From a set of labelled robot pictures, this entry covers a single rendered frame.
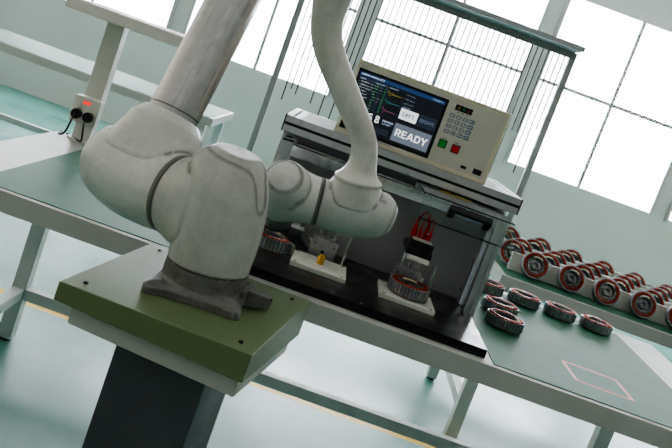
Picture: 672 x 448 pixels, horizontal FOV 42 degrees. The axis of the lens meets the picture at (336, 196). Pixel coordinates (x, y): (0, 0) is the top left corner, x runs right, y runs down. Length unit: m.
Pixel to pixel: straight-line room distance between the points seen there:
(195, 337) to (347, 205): 0.48
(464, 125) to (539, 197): 6.54
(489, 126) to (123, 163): 1.12
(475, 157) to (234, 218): 1.03
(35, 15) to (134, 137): 7.59
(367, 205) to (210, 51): 0.44
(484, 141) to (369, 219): 0.70
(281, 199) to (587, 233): 7.46
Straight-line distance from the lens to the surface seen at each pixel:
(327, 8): 1.73
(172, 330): 1.47
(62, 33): 9.12
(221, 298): 1.57
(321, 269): 2.24
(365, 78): 2.37
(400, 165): 2.36
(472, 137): 2.40
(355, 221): 1.79
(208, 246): 1.53
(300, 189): 1.74
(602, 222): 9.10
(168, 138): 1.63
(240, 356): 1.44
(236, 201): 1.51
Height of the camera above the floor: 1.27
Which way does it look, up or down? 8 degrees down
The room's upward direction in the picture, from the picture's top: 20 degrees clockwise
